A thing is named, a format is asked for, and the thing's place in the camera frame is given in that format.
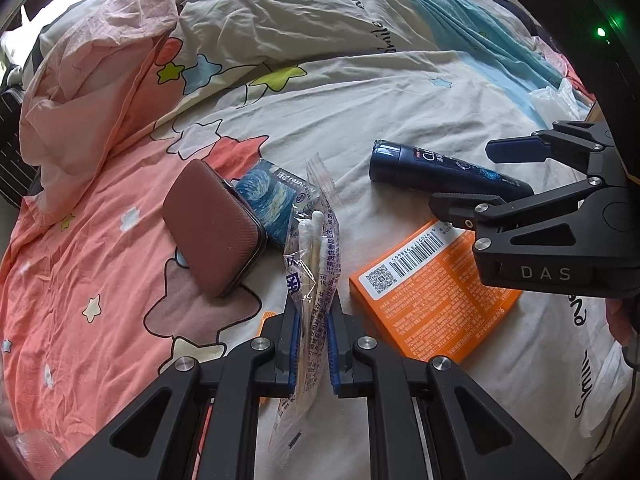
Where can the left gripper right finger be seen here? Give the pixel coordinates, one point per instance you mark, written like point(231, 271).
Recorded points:
point(428, 420)

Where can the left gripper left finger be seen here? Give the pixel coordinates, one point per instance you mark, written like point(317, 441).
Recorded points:
point(196, 420)

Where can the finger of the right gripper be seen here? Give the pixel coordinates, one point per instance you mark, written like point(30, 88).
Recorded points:
point(568, 141)
point(468, 211)

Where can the dark blue shampoo bottle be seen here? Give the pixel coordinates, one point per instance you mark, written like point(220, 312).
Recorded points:
point(423, 170)

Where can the orange box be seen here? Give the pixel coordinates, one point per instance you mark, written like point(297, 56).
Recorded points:
point(425, 298)

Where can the cotton swab plastic bag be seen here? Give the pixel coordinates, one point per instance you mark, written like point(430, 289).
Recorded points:
point(312, 257)

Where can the orange cosmetic tube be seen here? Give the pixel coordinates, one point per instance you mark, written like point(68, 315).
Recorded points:
point(264, 373)

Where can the clear glass vase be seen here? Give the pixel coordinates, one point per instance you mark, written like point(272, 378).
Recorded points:
point(39, 452)

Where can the brown zip case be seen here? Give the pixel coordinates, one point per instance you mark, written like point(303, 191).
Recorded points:
point(215, 231)

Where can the black striped suitcase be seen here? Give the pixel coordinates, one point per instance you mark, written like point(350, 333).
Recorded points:
point(18, 178)

